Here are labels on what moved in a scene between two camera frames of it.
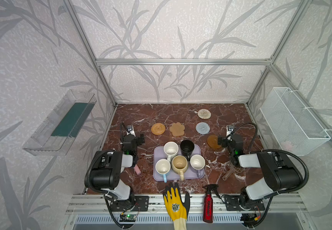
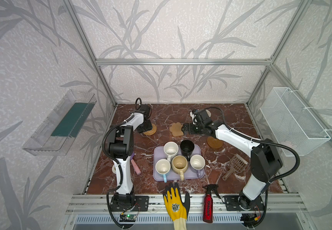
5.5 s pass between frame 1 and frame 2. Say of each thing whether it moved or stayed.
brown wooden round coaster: stayed
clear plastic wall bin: stayed
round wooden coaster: moved
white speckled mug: stayed
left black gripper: moved
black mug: stayed
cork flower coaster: stayed
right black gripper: moved
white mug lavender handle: stayed
